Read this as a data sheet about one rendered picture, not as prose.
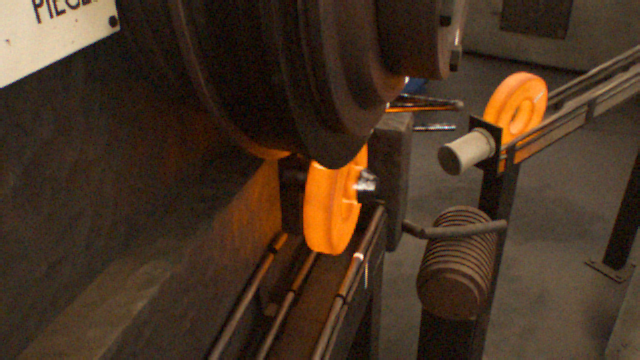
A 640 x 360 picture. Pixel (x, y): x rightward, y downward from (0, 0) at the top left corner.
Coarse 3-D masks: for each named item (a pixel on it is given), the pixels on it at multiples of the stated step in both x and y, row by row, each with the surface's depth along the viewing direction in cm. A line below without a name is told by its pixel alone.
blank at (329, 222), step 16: (320, 176) 62; (336, 176) 62; (320, 192) 62; (336, 192) 63; (304, 208) 63; (320, 208) 62; (336, 208) 64; (352, 208) 72; (304, 224) 64; (320, 224) 63; (336, 224) 65; (352, 224) 73; (320, 240) 65; (336, 240) 66
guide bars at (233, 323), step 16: (272, 256) 66; (256, 272) 64; (304, 272) 73; (256, 288) 63; (288, 288) 70; (240, 304) 61; (272, 304) 69; (288, 304) 68; (224, 336) 58; (272, 336) 65
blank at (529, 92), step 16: (512, 80) 104; (528, 80) 104; (496, 96) 104; (512, 96) 103; (528, 96) 107; (544, 96) 110; (496, 112) 104; (512, 112) 106; (528, 112) 111; (512, 128) 112; (528, 128) 112
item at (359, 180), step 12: (288, 156) 70; (288, 168) 68; (300, 168) 68; (360, 168) 67; (288, 180) 68; (300, 180) 68; (348, 180) 66; (360, 180) 66; (372, 180) 66; (300, 192) 69; (348, 192) 66; (360, 192) 66; (372, 192) 66
